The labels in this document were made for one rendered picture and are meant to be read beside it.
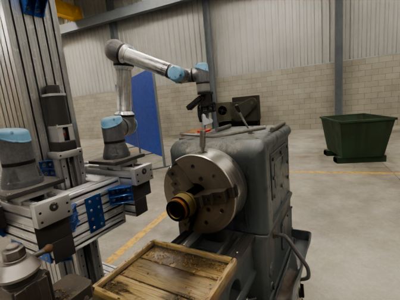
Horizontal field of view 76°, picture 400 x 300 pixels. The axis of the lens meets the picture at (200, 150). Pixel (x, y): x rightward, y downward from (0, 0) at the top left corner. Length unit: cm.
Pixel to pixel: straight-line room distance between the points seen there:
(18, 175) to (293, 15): 1086
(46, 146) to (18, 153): 28
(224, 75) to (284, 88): 257
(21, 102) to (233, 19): 1078
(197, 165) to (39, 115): 85
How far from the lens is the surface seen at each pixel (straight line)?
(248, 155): 102
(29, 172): 123
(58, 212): 115
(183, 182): 95
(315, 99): 1095
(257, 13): 1157
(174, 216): 90
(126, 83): 160
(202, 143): 96
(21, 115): 147
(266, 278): 125
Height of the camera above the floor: 142
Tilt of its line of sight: 10 degrees down
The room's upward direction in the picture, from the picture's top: 5 degrees counter-clockwise
